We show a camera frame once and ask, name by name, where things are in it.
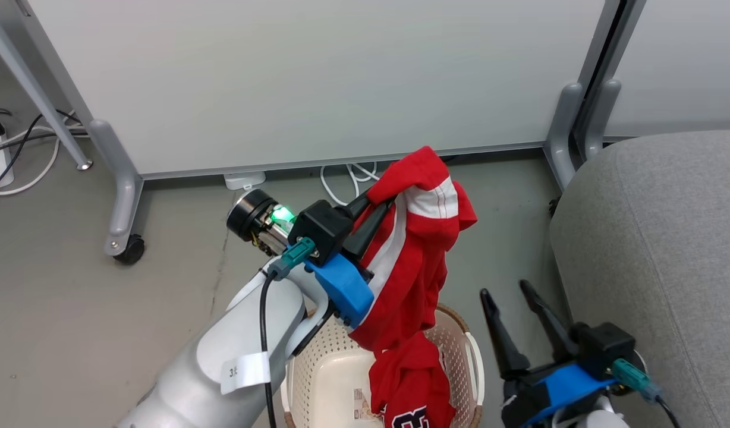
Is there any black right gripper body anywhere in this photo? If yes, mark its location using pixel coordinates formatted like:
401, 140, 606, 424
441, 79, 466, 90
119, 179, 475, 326
502, 364, 556, 428

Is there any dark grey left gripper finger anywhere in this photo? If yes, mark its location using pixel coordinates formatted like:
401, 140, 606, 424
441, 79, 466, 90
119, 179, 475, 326
341, 201, 397, 260
335, 191, 379, 218

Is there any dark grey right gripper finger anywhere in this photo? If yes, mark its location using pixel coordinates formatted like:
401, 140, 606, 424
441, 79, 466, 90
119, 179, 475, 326
520, 281, 580, 363
480, 289, 531, 381

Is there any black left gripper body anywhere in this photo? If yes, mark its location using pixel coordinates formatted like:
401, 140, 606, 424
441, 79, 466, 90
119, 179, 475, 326
226, 189, 300, 257

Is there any red white baseball jersey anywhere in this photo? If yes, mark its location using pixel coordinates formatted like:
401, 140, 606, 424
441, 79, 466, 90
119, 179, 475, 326
348, 146, 479, 428

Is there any cream perforated laundry basket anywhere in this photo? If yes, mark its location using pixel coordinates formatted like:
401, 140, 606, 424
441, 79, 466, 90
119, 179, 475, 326
280, 303, 486, 428

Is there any small white socket box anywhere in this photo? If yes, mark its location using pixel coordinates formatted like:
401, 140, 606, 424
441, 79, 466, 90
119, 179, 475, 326
224, 171, 267, 191

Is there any grey fabric sofa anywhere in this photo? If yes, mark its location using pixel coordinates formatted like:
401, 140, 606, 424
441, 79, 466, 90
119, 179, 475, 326
549, 130, 730, 428

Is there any grey partition foot with caster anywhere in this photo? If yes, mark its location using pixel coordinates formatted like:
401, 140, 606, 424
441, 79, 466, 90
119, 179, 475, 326
89, 119, 146, 266

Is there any large white partition panel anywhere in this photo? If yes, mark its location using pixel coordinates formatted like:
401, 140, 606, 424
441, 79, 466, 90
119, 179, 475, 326
17, 0, 627, 180

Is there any small printed paper sticker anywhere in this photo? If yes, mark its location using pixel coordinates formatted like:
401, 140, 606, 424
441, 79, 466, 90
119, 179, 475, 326
353, 389, 379, 421

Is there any grey metal table leg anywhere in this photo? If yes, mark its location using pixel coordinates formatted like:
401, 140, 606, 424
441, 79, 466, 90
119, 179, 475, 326
0, 5, 93, 171

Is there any narrow white partition panel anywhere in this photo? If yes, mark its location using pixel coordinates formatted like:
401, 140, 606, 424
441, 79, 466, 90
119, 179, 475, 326
603, 0, 730, 142

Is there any white looped cable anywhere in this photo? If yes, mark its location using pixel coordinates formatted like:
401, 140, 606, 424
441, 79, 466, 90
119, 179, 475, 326
320, 162, 381, 207

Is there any blue right camera mount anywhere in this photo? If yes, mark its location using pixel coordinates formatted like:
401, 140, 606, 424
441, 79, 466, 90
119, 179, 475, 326
523, 363, 618, 426

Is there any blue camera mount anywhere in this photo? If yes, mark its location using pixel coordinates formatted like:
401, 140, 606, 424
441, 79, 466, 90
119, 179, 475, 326
523, 363, 618, 426
306, 253, 375, 328

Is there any teal left cable connector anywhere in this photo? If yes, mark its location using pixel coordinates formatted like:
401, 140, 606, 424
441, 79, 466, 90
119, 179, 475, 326
268, 237, 316, 281

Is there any teal cable connector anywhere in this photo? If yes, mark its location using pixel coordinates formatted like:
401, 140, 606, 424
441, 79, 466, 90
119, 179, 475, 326
268, 237, 316, 281
612, 358, 663, 404

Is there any blue left camera mount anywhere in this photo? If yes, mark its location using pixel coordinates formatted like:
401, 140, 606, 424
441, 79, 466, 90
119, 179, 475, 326
306, 253, 375, 328

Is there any teal right cable connector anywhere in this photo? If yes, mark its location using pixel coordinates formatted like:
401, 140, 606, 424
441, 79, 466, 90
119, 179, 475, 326
612, 358, 663, 404

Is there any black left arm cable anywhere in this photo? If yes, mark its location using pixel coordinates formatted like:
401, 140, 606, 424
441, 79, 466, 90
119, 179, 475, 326
259, 270, 280, 428

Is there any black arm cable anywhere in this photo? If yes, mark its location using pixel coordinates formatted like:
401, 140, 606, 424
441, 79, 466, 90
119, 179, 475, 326
655, 397, 682, 428
259, 270, 280, 428

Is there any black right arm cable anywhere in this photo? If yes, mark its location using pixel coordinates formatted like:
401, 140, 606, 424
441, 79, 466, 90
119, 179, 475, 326
655, 397, 682, 428

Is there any white paper cable tag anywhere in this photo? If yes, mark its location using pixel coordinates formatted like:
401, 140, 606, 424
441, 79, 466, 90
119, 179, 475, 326
221, 352, 272, 395

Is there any white floor cable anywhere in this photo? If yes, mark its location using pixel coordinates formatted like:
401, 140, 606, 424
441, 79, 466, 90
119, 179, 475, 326
0, 112, 91, 197

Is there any black floor cable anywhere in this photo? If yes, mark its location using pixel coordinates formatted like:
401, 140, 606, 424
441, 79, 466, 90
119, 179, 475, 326
0, 109, 86, 197

